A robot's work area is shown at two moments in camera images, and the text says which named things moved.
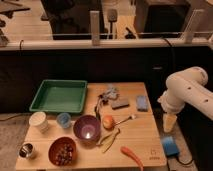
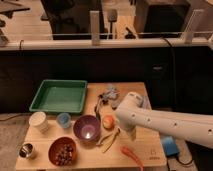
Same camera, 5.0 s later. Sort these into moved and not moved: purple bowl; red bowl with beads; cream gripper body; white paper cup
Moved: cream gripper body
Not moved: white paper cup; purple bowl; red bowl with beads
